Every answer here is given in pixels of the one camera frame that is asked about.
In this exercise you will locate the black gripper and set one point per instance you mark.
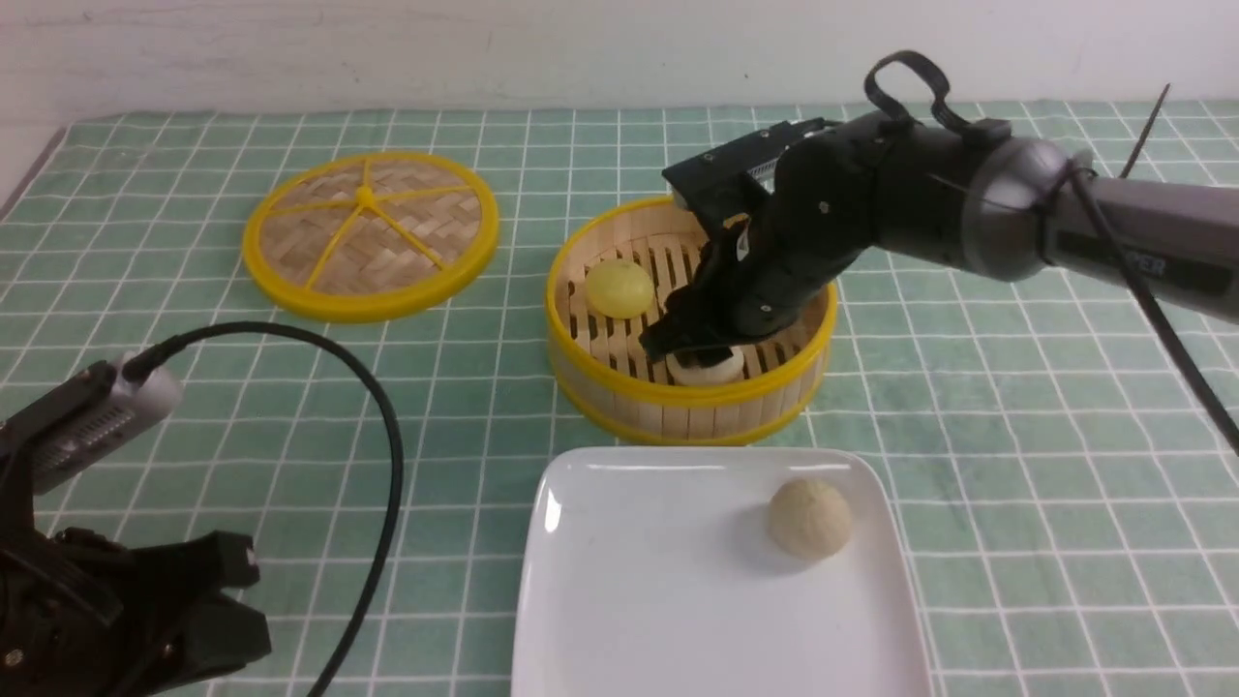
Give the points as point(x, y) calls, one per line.
point(755, 278)
point(84, 616)

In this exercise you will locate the white steamed bun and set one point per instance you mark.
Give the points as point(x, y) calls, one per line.
point(686, 368)
point(809, 519)

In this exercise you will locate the yellow steamed bun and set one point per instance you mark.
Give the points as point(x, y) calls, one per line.
point(619, 288)

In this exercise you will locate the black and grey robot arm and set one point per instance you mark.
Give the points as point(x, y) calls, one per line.
point(1021, 195)

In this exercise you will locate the white square plate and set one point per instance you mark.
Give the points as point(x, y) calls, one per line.
point(678, 581)

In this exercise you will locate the yellow bamboo steamer basket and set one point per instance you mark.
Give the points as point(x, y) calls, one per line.
point(600, 367)

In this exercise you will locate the yellow bamboo steamer lid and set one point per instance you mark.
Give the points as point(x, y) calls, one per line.
point(372, 237)

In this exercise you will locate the green checkered tablecloth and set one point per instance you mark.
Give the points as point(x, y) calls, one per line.
point(1068, 510)

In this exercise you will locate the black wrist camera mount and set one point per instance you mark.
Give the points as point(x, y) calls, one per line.
point(726, 184)

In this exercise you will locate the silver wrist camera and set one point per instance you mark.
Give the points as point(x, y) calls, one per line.
point(76, 424)

